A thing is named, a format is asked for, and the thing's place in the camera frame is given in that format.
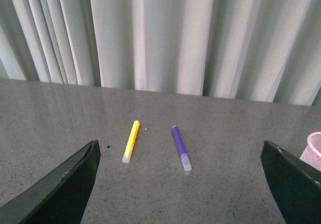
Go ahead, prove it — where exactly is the yellow highlighter pen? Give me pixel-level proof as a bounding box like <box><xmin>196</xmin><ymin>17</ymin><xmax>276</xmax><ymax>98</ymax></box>
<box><xmin>122</xmin><ymin>120</ymin><xmax>140</xmax><ymax>164</ymax></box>

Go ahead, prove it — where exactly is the purple highlighter pen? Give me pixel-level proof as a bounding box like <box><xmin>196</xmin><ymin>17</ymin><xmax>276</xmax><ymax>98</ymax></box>
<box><xmin>172</xmin><ymin>126</ymin><xmax>192</xmax><ymax>172</ymax></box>

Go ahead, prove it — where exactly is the grey pleated curtain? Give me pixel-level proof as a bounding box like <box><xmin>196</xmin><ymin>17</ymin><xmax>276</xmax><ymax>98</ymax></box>
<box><xmin>1</xmin><ymin>0</ymin><xmax>320</xmax><ymax>106</ymax></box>

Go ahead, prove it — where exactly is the pink mesh pen cup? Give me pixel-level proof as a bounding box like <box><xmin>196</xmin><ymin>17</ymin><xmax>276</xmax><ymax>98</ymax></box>
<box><xmin>299</xmin><ymin>132</ymin><xmax>321</xmax><ymax>171</ymax></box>

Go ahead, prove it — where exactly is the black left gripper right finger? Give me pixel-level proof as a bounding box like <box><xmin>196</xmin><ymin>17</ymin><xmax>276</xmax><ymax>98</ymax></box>
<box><xmin>260</xmin><ymin>141</ymin><xmax>320</xmax><ymax>223</ymax></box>

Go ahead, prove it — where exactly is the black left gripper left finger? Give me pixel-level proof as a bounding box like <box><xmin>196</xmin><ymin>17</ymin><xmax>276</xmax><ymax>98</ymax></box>
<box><xmin>1</xmin><ymin>140</ymin><xmax>101</xmax><ymax>223</ymax></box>

